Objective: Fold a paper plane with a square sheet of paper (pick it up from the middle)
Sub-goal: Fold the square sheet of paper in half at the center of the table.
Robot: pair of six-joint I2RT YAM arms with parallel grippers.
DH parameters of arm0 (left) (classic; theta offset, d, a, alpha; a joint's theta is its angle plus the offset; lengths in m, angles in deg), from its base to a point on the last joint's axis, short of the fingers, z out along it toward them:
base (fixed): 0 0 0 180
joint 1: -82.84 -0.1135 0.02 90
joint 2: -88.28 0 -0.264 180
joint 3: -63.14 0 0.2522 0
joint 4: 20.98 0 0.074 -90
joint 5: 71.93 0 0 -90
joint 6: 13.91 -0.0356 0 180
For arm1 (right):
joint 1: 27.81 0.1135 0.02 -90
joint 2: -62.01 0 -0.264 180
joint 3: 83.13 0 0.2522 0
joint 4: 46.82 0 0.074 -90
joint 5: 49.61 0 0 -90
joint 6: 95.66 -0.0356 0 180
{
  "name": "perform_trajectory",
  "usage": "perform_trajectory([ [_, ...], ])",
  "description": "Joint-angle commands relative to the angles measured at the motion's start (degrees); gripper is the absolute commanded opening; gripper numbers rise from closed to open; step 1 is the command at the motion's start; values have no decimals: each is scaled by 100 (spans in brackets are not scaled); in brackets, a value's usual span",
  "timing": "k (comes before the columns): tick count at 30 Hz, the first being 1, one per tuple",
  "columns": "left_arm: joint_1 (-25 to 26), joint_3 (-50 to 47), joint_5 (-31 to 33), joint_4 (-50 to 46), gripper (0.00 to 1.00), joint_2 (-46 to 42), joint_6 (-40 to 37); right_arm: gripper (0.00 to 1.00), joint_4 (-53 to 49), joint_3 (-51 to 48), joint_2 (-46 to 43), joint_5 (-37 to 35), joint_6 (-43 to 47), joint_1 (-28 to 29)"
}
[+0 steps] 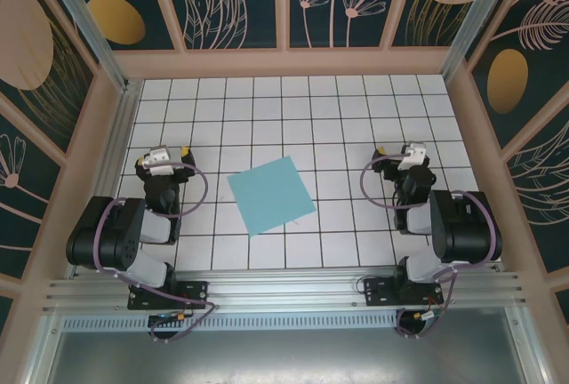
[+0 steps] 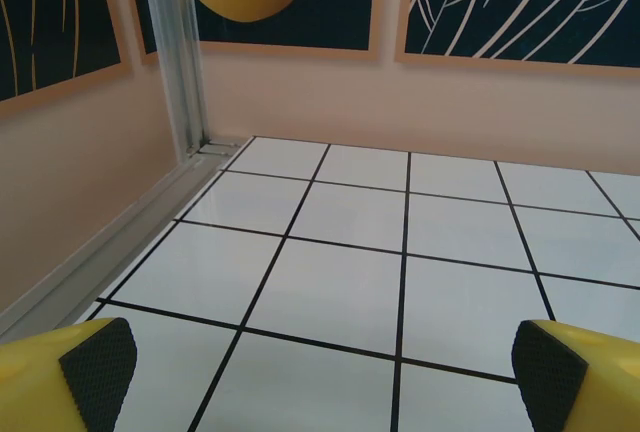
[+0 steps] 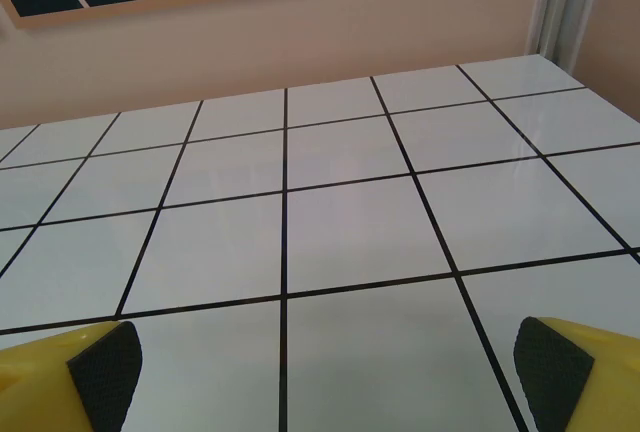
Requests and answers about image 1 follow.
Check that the light blue paper sheet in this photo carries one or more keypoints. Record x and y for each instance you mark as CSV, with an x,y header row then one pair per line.
x,y
271,195

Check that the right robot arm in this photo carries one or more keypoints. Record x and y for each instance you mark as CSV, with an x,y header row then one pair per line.
x,y
462,228

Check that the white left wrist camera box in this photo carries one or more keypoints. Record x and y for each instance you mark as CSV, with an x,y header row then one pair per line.
x,y
161,161

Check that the aluminium side rail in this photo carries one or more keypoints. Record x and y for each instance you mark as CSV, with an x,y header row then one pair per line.
x,y
117,144

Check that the aluminium frame post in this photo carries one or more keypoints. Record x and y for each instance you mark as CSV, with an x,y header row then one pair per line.
x,y
89,24
475,15

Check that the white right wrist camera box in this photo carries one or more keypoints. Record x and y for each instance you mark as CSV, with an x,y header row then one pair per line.
x,y
412,156

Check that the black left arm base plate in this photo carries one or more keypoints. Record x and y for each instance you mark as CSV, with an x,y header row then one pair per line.
x,y
193,293

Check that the aluminium mounting rail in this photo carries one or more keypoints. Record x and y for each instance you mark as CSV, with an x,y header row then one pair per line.
x,y
284,288

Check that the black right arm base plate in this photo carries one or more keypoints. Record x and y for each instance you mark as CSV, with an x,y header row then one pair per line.
x,y
378,291

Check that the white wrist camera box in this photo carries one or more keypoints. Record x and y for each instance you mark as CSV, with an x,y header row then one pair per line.
x,y
161,161
412,156

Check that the grey metal sheet panel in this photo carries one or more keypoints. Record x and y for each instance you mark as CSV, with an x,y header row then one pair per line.
x,y
284,357

